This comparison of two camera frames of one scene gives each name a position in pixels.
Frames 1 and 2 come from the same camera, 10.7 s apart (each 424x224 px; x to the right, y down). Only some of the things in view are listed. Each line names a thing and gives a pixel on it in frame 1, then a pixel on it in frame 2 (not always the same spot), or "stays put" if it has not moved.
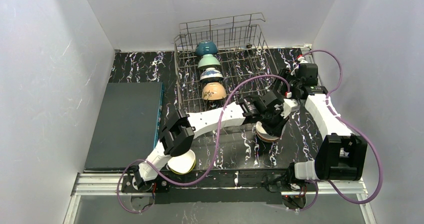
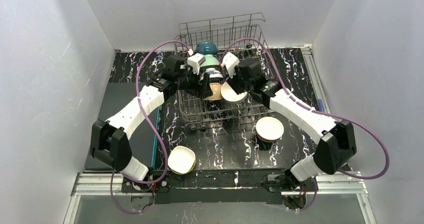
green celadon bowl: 208,59 stays put
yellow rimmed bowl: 186,172 stays put
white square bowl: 183,164 stays put
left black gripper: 274,123 → 201,84
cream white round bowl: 213,91 stays put
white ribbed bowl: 262,132 → 230,95
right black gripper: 284,75 → 233,83
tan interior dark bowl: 205,47 stays put
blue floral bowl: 211,72 stays put
